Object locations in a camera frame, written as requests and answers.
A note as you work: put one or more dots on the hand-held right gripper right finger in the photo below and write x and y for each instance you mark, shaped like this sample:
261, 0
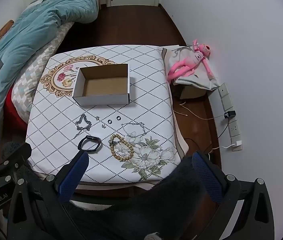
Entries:
206, 177

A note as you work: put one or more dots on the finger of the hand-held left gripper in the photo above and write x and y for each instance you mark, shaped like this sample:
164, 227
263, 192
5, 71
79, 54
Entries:
16, 155

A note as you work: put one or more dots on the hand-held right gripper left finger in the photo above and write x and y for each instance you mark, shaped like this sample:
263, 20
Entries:
74, 175

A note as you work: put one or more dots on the black smart watch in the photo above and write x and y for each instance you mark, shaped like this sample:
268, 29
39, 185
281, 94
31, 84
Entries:
89, 137

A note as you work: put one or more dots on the cardboard box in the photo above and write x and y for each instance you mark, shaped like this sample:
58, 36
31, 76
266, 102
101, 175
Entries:
101, 100

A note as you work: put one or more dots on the red cloth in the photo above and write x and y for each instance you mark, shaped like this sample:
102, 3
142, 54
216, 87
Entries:
11, 110

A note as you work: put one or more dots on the beige under cloth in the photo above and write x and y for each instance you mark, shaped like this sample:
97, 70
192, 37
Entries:
181, 142

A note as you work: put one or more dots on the white charger plug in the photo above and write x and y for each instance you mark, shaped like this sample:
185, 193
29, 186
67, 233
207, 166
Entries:
238, 144

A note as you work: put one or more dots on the white power strip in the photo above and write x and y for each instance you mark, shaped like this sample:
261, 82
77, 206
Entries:
235, 130

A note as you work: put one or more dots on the black charger plug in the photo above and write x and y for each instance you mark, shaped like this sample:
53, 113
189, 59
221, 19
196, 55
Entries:
229, 114

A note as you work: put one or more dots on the dark fleece clothing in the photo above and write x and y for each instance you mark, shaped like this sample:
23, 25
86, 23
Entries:
144, 212

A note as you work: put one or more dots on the white cloth bag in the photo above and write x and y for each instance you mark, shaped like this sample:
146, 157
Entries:
196, 80

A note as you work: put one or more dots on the pink plush toy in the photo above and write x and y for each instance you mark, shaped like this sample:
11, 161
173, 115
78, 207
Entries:
189, 61

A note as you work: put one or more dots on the teal duvet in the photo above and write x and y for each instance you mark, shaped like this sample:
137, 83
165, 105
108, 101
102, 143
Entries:
31, 30

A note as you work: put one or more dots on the wooden bed frame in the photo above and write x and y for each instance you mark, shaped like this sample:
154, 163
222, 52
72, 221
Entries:
5, 28

